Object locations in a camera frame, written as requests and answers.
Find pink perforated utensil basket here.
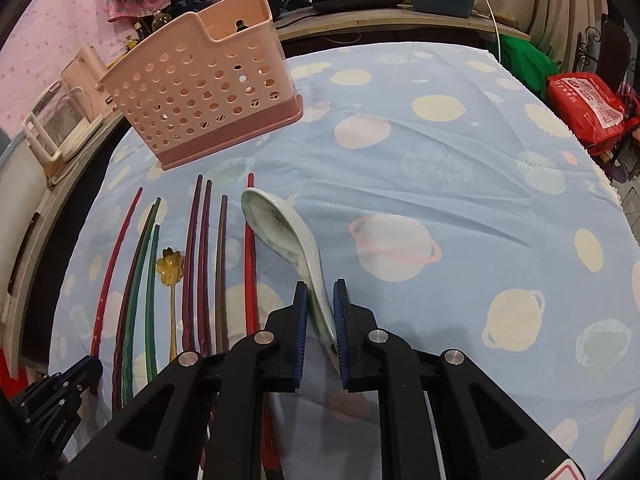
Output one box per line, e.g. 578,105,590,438
100,0,304,169

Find maroon chopstick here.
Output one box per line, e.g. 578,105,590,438
181,174,203,351
196,180,213,356

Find blue planet print tablecloth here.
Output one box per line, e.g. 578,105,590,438
49,42,639,479

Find green chopstick gold band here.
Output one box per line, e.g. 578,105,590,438
122,197,162,406

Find gold flower spoon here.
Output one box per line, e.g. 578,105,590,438
155,247,183,362

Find pink electric kettle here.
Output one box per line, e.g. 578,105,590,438
61,44,114,120

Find black induction cooker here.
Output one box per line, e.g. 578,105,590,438
311,0,405,14

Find white ceramic soup spoon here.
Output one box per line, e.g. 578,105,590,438
241,188,340,370

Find dark red chopstick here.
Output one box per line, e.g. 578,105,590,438
112,203,156,413

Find red plastic bag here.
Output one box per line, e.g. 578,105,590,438
546,73,639,156

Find bright red chopstick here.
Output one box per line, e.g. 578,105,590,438
90,186,143,362

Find cooking oil bottle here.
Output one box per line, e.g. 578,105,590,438
151,10,172,32

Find green plastic bag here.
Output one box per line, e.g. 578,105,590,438
489,35,560,101

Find red chopstick black tip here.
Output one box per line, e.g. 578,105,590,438
244,224,282,479

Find brown chopstick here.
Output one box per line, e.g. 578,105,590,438
215,194,228,353

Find dark metal chair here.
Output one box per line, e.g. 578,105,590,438
573,18,639,183

